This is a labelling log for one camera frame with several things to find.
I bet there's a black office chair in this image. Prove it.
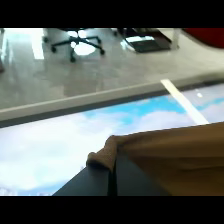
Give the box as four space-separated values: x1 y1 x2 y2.
42 28 107 63

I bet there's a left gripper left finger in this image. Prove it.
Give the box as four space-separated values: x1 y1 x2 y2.
53 164 112 197

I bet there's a brown garment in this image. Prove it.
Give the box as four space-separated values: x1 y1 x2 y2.
86 121 224 197

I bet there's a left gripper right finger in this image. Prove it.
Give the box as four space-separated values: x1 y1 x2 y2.
115 153 172 197

